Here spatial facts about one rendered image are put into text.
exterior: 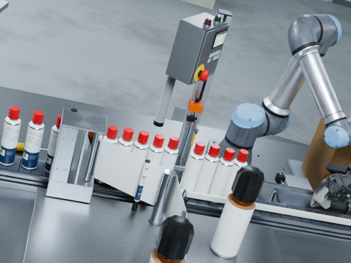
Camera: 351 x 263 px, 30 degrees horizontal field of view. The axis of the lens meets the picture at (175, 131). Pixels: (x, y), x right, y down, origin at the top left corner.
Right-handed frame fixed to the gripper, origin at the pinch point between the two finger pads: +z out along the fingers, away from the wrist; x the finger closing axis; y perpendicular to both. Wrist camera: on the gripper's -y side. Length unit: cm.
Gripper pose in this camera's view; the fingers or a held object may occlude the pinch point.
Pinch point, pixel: (313, 202)
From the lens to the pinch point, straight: 241.0
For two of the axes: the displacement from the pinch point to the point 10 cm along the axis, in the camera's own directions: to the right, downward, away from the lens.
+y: 0.8, 4.8, -8.7
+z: -7.0, 6.5, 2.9
